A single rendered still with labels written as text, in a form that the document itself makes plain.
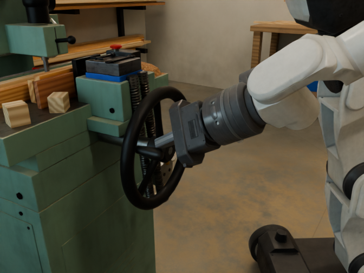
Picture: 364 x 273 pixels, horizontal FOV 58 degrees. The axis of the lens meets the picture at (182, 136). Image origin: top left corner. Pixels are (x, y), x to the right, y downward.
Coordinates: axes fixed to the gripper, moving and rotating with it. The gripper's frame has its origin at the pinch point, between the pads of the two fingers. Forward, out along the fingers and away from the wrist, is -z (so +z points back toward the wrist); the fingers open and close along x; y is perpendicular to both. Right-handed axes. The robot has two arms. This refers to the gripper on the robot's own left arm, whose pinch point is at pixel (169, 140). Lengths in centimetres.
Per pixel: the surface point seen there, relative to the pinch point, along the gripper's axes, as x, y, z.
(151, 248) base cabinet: -21, -44, -52
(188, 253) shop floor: -28, -83, -66
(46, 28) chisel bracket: 33.3, 9.8, -22.8
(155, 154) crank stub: -2.1, 1.3, -2.9
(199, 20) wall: 227, -270, -138
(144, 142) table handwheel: 4.2, -7.1, -13.2
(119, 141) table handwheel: 6.2, -5.4, -19.5
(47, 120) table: 9.5, 12.0, -21.4
